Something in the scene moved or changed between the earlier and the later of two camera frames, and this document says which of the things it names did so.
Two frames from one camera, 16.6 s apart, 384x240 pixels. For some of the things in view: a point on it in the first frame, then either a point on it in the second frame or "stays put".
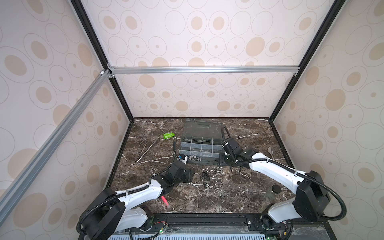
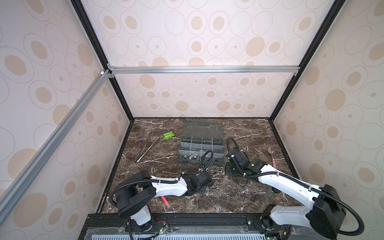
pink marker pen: [165, 200] stays put
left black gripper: [188, 176] -> [203, 189]
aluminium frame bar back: [204, 69] stays put
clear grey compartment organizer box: [201, 140] stays put
